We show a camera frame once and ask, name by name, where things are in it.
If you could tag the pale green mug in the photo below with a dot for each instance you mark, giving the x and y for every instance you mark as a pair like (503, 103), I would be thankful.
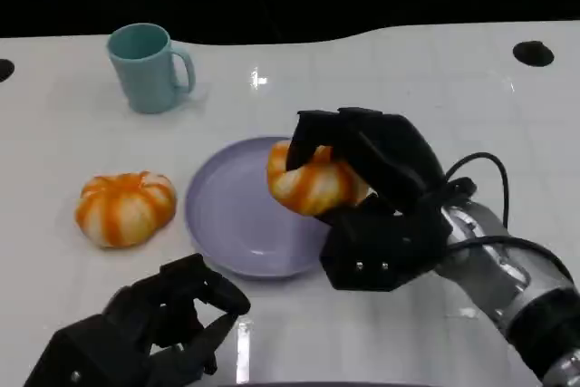
(145, 83)

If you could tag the elongated orange white bread roll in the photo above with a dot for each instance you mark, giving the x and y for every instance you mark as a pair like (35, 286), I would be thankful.
(312, 187)

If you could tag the black table grommet hole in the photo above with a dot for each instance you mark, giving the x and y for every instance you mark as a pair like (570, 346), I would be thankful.
(533, 52)
(4, 70)

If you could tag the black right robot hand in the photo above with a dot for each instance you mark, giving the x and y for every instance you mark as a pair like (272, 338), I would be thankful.
(399, 156)

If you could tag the round orange white bread roll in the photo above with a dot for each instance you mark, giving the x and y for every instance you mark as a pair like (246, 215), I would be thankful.
(122, 210)

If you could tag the lilac plate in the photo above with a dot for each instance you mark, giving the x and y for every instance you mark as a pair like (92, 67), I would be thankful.
(235, 215)

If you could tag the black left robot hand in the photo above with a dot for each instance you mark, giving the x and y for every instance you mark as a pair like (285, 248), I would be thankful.
(136, 328)

